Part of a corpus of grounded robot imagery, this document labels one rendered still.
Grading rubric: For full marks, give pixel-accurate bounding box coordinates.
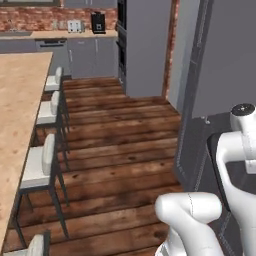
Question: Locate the grey base cupboard run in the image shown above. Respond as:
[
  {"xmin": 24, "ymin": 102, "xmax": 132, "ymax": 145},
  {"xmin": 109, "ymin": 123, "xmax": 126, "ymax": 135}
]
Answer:
[{"xmin": 0, "ymin": 36, "xmax": 120, "ymax": 80}]

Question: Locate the white seat bar stool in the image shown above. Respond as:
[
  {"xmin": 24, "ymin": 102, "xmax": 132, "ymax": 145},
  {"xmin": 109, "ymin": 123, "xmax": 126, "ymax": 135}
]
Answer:
[
  {"xmin": 43, "ymin": 66, "xmax": 72, "ymax": 134},
  {"xmin": 1, "ymin": 229, "xmax": 52, "ymax": 256},
  {"xmin": 35, "ymin": 90, "xmax": 72, "ymax": 172},
  {"xmin": 12, "ymin": 133, "xmax": 71, "ymax": 248}
]

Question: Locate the tall grey cupboard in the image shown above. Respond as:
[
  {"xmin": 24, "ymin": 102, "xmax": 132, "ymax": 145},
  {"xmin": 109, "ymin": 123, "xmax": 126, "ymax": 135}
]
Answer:
[{"xmin": 125, "ymin": 0, "xmax": 173, "ymax": 99}]

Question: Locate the black built-in oven stack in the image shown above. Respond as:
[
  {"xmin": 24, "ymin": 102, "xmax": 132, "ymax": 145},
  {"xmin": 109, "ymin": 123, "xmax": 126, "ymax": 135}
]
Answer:
[{"xmin": 116, "ymin": 0, "xmax": 128, "ymax": 95}]

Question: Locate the grey dishwasher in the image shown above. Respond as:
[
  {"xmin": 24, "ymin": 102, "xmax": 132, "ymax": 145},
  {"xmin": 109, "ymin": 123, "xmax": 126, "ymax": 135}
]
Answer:
[{"xmin": 34, "ymin": 38, "xmax": 71, "ymax": 76}]

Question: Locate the black coffee machine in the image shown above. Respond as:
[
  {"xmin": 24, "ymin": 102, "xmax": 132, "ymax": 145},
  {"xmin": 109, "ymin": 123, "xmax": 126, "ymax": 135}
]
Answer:
[{"xmin": 90, "ymin": 11, "xmax": 107, "ymax": 35}]

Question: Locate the white toaster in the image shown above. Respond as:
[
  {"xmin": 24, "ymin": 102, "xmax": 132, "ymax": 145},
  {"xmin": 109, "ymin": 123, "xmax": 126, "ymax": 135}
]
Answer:
[{"xmin": 66, "ymin": 19, "xmax": 86, "ymax": 34}]

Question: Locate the grey sink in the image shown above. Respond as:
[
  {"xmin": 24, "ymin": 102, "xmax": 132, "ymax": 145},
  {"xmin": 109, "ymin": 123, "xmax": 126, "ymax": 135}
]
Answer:
[{"xmin": 0, "ymin": 30, "xmax": 33, "ymax": 37}]

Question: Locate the grey wall cupboard run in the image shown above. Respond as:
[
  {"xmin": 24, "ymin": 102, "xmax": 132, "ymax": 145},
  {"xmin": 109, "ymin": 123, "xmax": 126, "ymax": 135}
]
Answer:
[{"xmin": 0, "ymin": 0, "xmax": 118, "ymax": 9}]

